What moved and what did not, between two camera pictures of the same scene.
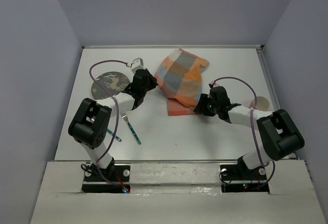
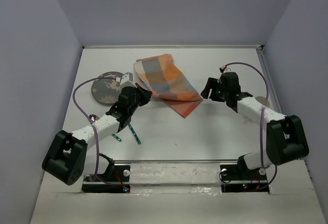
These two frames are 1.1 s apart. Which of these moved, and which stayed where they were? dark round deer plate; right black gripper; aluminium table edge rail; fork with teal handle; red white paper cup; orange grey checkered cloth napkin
Moved: orange grey checkered cloth napkin; right black gripper
Stayed: red white paper cup; dark round deer plate; aluminium table edge rail; fork with teal handle
